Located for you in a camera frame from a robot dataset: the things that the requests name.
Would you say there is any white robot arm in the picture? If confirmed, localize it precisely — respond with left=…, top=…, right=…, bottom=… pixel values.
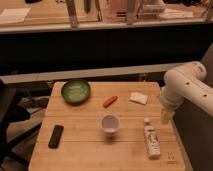
left=159, top=61, right=213, bottom=124

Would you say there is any white sponge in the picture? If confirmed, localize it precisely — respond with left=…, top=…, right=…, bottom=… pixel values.
left=130, top=92, right=148, bottom=105

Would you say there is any white bottle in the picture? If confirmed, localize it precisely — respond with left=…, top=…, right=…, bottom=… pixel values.
left=143, top=118, right=161, bottom=160

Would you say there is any white cup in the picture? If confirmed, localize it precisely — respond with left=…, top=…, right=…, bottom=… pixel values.
left=101, top=115, right=119, bottom=137

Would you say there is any orange carrot toy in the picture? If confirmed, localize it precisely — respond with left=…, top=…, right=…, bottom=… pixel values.
left=103, top=96, right=118, bottom=108

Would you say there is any green bowl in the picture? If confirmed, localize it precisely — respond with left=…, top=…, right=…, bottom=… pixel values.
left=61, top=79, right=91, bottom=104

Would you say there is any black chair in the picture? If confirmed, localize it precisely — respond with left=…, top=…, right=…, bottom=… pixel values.
left=0, top=79, right=41, bottom=166

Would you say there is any white paper sheet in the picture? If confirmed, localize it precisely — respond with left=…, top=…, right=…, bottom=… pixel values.
left=0, top=8, right=30, bottom=24

